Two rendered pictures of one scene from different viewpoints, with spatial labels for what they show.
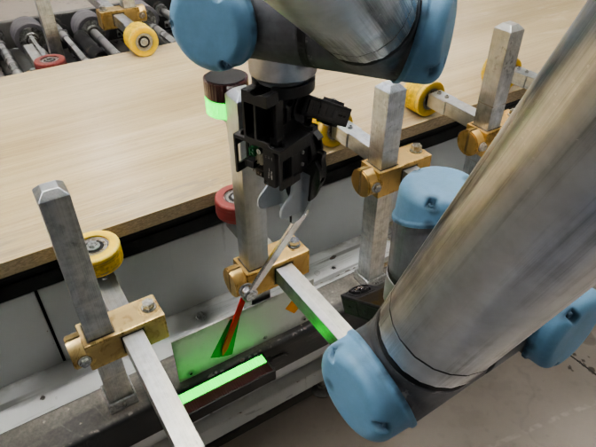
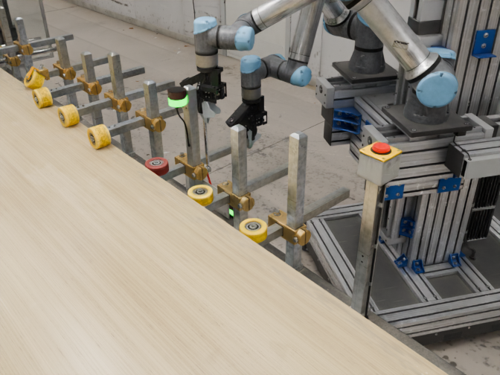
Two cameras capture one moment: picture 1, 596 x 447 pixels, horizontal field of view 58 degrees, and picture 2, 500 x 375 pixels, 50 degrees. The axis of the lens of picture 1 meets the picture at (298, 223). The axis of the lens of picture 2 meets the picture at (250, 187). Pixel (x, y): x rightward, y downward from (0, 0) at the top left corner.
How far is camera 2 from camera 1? 1.90 m
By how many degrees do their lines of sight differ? 77
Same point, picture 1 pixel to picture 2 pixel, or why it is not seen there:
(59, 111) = (30, 251)
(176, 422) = (274, 171)
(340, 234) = not seen: hidden behind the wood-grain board
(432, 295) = (310, 41)
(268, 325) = not seen: hidden behind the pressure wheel
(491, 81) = (119, 77)
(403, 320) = (306, 51)
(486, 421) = not seen: hidden behind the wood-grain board
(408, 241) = (258, 72)
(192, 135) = (85, 187)
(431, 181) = (250, 58)
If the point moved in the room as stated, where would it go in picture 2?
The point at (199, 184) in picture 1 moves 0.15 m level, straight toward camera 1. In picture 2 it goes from (143, 175) to (187, 167)
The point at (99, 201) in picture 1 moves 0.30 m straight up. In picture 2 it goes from (160, 201) to (149, 110)
